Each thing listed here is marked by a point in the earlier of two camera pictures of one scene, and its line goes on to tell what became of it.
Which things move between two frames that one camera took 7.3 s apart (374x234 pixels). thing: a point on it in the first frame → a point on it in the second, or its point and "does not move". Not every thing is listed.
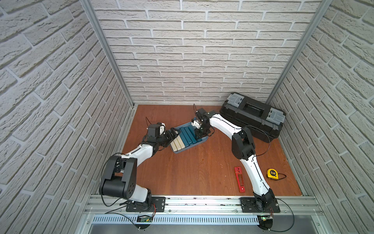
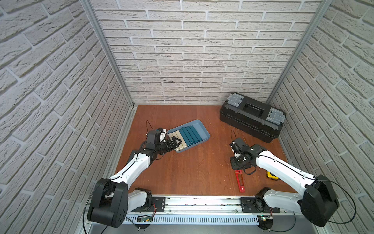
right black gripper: (199, 135) → (233, 166)
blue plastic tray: (187, 125) does not move
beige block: (180, 141) does not move
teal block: (188, 135) does not move
